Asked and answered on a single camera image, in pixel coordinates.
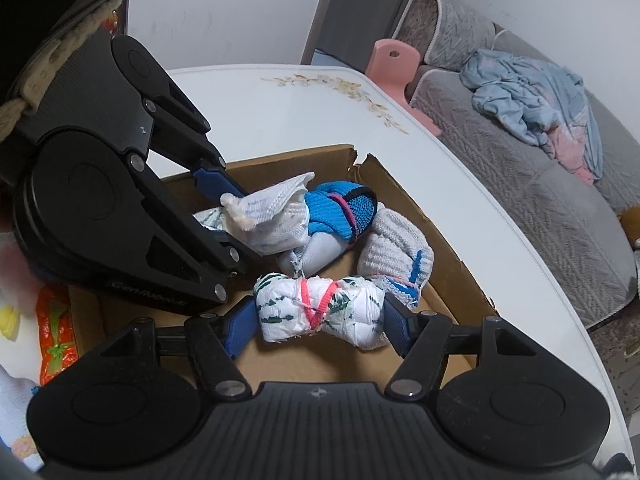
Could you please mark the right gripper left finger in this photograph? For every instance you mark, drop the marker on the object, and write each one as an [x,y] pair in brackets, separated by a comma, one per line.
[214,342]

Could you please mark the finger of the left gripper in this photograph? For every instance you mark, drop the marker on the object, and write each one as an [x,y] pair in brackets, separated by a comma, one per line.
[178,129]
[162,255]

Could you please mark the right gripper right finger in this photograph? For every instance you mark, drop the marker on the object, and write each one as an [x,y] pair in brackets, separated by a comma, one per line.
[421,340]

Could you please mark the white green-print sock bundle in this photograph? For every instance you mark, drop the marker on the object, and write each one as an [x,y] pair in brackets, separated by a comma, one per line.
[350,309]

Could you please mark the white mesh sock bundle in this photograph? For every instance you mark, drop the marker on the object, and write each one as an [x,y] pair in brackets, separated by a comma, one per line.
[269,221]

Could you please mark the orange plastic bag bundle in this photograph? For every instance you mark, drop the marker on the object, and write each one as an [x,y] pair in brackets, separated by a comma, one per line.
[57,343]

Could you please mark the white ribbed sock bundle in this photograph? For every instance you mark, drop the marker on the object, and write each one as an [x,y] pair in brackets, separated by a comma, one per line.
[397,257]

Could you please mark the brown cardboard box tray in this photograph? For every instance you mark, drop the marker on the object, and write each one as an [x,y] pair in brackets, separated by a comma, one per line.
[450,290]

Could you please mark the grey sock bundle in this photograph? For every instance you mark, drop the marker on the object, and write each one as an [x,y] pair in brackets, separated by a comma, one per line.
[320,254]

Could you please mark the blue knit sock bundle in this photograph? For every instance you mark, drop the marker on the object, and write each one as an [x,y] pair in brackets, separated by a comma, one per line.
[341,208]

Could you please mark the pink plastic chair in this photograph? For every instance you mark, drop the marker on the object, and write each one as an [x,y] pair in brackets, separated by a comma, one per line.
[392,66]

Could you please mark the light blue crumpled blanket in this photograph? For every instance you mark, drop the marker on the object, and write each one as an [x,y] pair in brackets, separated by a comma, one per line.
[541,104]

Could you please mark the grey fabric sofa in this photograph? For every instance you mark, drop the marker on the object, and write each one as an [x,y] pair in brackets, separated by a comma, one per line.
[574,227]

